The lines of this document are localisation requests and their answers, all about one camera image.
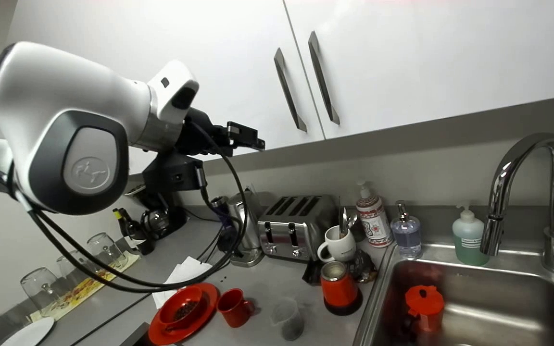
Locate white paper napkin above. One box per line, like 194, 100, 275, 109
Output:
151, 256, 213, 309

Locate red mug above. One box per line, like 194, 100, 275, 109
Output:
216, 288, 256, 329

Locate clear measuring cup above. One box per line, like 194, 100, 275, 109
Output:
271, 297, 305, 341

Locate white cabinet door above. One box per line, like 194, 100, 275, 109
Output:
6, 0, 326, 176
284, 0, 554, 140

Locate patterned soap dispenser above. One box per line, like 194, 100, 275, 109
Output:
355, 180, 394, 248

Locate stainless steel sink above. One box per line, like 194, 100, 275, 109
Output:
353, 242, 554, 346

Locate red moka pot top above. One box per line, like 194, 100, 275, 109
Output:
404, 284, 445, 333

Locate red plate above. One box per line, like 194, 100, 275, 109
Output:
148, 283, 220, 346

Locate black coffee maker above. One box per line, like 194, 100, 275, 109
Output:
139, 189, 189, 241

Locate silver electric kettle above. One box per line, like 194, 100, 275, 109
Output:
226, 192, 266, 268

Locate dark wine bottle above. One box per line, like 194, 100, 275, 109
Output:
113, 208, 155, 256

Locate white plate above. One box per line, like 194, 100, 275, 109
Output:
0, 316, 56, 346

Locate green soap bottle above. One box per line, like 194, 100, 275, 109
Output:
452, 205, 491, 266

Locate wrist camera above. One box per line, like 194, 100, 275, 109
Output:
142, 151, 206, 194

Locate red moka pot base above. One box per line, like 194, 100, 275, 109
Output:
320, 261, 360, 309

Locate black coaster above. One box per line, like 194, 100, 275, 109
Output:
323, 287, 364, 317

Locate silver four-slot toaster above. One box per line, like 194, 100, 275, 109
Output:
257, 194, 339, 263

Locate colourful printed mat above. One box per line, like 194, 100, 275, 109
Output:
29, 252, 141, 323

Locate white overhead cabinet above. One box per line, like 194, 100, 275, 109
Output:
5, 0, 554, 194

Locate red bowl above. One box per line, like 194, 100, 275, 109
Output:
158, 287, 207, 333

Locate dark crumpled packet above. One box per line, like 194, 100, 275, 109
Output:
302, 249, 379, 287

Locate dark cabinet door handle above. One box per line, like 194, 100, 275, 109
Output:
308, 31, 341, 126
274, 48, 308, 133

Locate white mug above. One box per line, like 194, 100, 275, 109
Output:
316, 225, 357, 264

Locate clear drinking glass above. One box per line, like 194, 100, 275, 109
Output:
56, 250, 90, 289
87, 233, 129, 272
20, 267, 66, 316

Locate clear soap dispenser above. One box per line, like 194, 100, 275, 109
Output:
390, 200, 423, 258

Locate bundle of cutlery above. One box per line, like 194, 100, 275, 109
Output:
338, 206, 358, 239

